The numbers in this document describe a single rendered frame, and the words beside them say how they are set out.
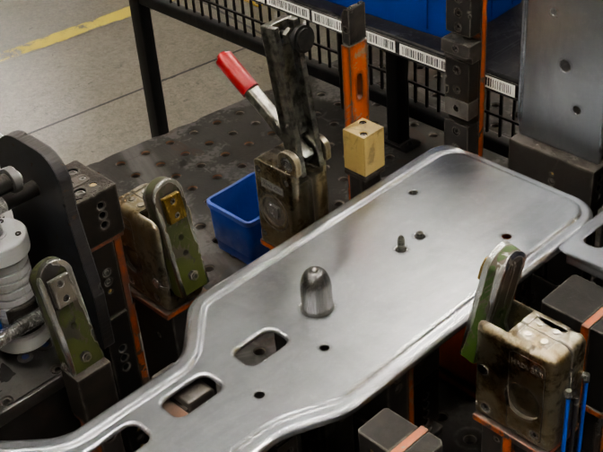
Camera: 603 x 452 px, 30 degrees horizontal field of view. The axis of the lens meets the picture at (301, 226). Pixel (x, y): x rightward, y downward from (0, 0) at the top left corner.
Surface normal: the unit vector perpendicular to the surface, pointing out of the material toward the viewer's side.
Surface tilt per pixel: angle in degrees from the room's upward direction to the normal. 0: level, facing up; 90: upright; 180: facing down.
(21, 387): 0
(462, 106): 90
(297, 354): 0
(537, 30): 90
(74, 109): 0
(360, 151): 90
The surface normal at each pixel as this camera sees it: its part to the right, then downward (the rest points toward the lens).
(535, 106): -0.71, 0.45
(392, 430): -0.07, -0.81
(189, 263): 0.67, 0.20
